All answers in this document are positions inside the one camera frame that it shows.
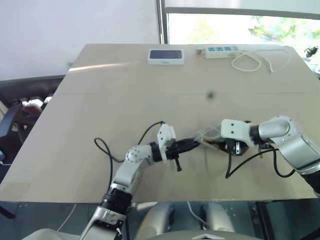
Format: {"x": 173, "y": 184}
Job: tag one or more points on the white power strip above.
{"x": 221, "y": 51}

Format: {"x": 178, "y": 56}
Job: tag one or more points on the dark window frame post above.
{"x": 162, "y": 22}

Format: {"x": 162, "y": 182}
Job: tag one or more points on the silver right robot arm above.
{"x": 295, "y": 145}

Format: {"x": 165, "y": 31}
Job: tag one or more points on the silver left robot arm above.
{"x": 130, "y": 172}

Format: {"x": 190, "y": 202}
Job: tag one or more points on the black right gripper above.
{"x": 238, "y": 148}

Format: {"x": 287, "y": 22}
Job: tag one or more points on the grey roller blind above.
{"x": 240, "y": 7}

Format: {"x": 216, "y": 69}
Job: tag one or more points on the red and white device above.
{"x": 31, "y": 107}

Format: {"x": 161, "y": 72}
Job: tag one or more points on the small black device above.
{"x": 311, "y": 51}

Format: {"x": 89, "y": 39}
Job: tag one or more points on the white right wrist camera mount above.
{"x": 233, "y": 131}

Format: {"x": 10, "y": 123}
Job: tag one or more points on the white phone box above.
{"x": 166, "y": 57}

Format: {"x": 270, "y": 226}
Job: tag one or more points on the black office chair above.
{"x": 10, "y": 122}

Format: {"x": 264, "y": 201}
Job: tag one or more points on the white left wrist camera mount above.
{"x": 164, "y": 135}

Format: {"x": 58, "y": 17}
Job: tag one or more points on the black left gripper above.
{"x": 174, "y": 152}

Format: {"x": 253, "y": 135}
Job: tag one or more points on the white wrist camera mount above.
{"x": 164, "y": 135}
{"x": 233, "y": 131}

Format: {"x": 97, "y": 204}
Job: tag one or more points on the silver rounded robot leg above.
{"x": 156, "y": 220}
{"x": 217, "y": 217}

